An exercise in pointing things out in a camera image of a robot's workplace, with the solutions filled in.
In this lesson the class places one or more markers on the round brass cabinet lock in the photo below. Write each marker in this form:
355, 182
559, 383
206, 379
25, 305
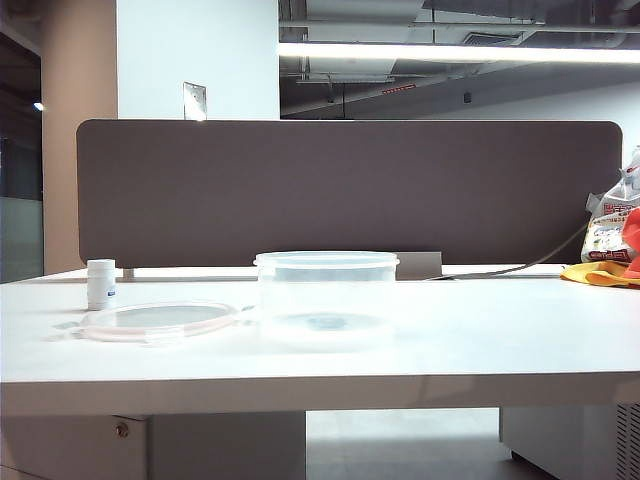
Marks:
120, 429

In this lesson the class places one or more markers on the small white medicine bottle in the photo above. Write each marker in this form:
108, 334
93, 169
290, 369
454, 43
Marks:
101, 287

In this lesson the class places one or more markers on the ceiling light strip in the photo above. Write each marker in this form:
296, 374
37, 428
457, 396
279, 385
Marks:
450, 52

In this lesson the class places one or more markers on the round clear plastic box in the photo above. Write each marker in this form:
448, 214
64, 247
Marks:
325, 265

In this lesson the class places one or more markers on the white drawer cabinet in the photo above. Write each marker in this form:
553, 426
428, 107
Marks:
75, 450

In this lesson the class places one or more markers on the metal wall plate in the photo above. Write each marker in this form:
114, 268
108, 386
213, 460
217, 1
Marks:
194, 100

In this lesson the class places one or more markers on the yellow cloth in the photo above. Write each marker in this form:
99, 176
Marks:
595, 275

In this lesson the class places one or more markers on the clear lid with pink seal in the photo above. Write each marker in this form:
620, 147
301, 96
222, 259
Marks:
150, 317

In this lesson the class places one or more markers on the metal divider bracket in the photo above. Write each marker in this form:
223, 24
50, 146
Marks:
128, 273

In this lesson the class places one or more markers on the orange-red cloth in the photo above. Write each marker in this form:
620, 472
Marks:
634, 235

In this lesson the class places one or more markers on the white vented cabinet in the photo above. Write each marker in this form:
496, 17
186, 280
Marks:
560, 440

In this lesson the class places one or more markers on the printed plastic snack bag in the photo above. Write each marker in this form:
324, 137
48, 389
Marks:
607, 235

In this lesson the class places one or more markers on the red ceiling sign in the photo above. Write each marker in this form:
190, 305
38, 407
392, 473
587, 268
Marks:
398, 89

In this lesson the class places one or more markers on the round ceiling lamp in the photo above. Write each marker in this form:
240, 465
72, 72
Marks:
38, 106

